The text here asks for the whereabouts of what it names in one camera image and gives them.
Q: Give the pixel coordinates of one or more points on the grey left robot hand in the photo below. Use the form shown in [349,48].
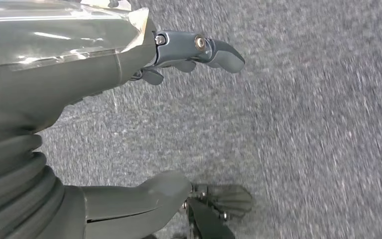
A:
[62,66]

